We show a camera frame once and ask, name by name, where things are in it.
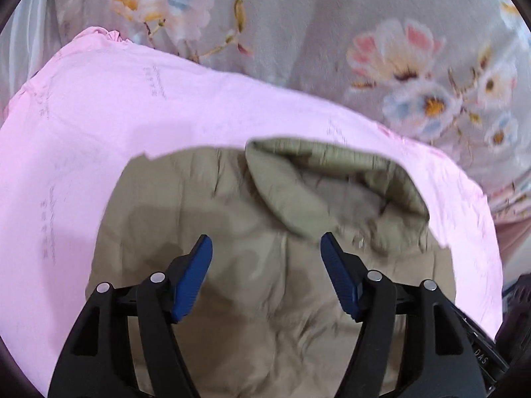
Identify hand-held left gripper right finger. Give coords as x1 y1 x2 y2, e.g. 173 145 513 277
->
320 232 494 398

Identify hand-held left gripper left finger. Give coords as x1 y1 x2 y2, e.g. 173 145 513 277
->
47 234 214 398

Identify khaki quilted jacket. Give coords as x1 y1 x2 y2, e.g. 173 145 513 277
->
85 137 457 398

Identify pink bed sheet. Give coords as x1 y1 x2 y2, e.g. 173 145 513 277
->
0 26 504 398

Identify grey floral blanket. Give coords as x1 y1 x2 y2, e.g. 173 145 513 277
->
54 0 531 216

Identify white striped cloth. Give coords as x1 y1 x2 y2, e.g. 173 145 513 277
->
0 0 56 112

